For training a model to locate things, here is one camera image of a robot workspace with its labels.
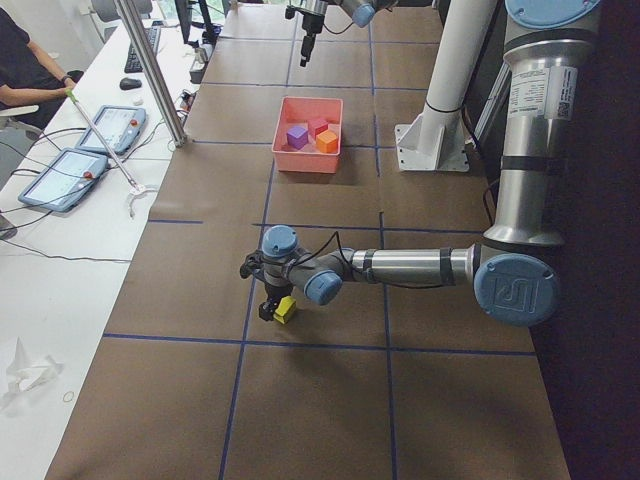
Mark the yellow foam block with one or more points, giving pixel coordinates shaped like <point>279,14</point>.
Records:
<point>285,309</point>

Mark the white camera mast pole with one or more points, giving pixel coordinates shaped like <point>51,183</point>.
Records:
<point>463,35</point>

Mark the long metal rod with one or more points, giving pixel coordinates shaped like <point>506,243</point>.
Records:
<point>137,189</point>

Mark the black computer mouse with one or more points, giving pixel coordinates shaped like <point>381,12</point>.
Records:
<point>127,84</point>

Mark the purple foam block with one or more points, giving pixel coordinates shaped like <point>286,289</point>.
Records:
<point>297,137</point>

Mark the teach pendant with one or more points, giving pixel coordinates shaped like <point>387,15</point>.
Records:
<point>62,184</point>
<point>119,125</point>

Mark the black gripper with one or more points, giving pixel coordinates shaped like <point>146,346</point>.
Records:
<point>308,27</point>
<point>273,291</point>

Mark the orange foam block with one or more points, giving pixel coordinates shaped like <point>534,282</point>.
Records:
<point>327,142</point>

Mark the seated person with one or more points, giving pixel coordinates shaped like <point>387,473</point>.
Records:
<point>30,76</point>

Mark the near teach pendant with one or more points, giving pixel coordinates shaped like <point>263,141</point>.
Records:
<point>62,184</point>

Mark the white mast base bracket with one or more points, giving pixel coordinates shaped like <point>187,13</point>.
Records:
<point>434,141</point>

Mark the aluminium frame post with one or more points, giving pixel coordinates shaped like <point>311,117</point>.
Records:
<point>130,17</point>

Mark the far teach pendant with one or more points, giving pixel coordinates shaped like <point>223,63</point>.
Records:
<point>119,125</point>

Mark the crumpled white tissue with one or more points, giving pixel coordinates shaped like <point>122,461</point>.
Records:
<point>20,374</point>

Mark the red foam block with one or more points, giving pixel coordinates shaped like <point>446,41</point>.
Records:
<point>317,125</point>

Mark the pink plastic bin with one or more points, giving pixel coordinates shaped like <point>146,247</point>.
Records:
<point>296,111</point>

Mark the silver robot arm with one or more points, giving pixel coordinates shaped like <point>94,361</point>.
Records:
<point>361,13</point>
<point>545,43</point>

